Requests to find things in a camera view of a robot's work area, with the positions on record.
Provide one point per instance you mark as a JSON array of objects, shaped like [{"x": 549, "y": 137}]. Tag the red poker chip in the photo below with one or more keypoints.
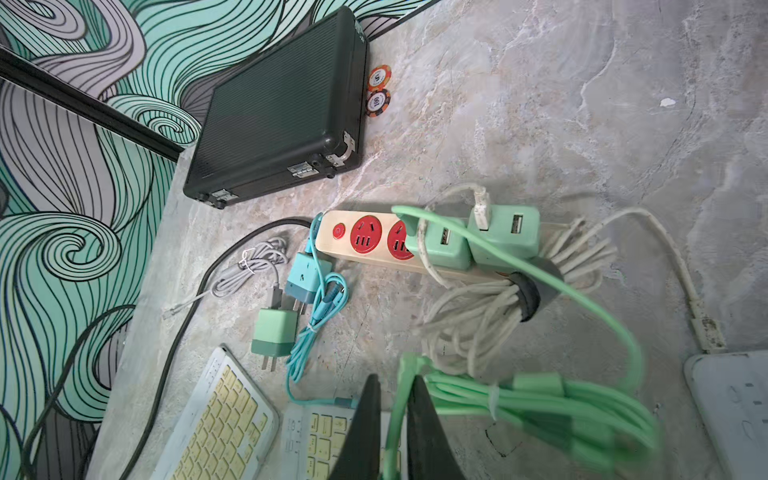
[{"x": 378, "y": 102}]

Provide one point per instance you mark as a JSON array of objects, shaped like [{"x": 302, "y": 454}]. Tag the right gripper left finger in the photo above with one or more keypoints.
[{"x": 360, "y": 438}]

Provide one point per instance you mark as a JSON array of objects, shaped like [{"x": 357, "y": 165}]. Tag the light green charger plug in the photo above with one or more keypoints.
[{"x": 274, "y": 331}]

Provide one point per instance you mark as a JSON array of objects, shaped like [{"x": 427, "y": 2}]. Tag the white wireless keyboard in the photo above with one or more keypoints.
[{"x": 730, "y": 392}]

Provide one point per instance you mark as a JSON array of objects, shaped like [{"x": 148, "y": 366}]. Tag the orange poker chip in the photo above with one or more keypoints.
[{"x": 379, "y": 78}]

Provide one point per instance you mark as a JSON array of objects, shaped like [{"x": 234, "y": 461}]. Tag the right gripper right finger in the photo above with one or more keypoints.
[{"x": 429, "y": 454}]

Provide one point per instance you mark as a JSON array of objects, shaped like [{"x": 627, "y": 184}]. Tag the teal charger plug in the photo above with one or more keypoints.
[{"x": 304, "y": 278}]

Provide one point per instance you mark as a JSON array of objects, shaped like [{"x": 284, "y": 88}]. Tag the yellow wireless keyboard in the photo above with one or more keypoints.
[
  {"x": 225, "y": 431},
  {"x": 318, "y": 442}
]

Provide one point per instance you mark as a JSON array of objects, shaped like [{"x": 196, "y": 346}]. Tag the black computer box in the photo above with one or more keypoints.
[{"x": 293, "y": 117}]

